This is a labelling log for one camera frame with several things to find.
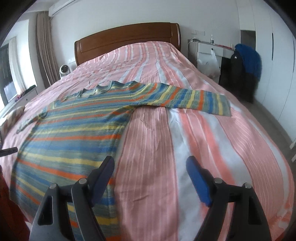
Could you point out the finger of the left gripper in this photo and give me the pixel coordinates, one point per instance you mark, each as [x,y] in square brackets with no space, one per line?
[8,151]

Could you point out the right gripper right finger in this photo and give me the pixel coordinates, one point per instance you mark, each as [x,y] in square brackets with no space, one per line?
[248,221]

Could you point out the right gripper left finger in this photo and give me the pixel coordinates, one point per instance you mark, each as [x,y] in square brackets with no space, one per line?
[52,220]

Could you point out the striped knit sweater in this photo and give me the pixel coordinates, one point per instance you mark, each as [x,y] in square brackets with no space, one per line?
[63,140]

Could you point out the striped chevron pillow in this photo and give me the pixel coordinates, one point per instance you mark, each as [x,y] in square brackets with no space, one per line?
[10,120]

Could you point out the white window cabinet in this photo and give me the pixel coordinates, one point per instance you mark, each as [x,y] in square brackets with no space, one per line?
[22,101]

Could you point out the dark window monitor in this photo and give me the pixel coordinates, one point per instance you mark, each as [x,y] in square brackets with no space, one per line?
[8,89]

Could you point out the pink striped bed cover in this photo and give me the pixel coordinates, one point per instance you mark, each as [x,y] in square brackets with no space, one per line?
[236,148]

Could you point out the beige curtain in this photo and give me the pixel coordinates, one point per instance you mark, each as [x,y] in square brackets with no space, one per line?
[45,51]

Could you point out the white round fan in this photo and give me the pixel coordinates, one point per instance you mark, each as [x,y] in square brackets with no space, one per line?
[64,71]

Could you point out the white plastic bag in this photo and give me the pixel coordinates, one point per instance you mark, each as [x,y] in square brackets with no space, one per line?
[208,64]

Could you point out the brown wooden headboard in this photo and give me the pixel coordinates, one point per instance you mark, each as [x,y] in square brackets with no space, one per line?
[106,41]

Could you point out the blue garment on chair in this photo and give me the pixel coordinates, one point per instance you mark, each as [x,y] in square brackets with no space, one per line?
[251,60]

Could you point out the white desk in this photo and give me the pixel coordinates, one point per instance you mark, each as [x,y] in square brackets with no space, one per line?
[200,50]

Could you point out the wall air conditioner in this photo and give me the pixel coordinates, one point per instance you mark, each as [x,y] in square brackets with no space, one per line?
[59,6]

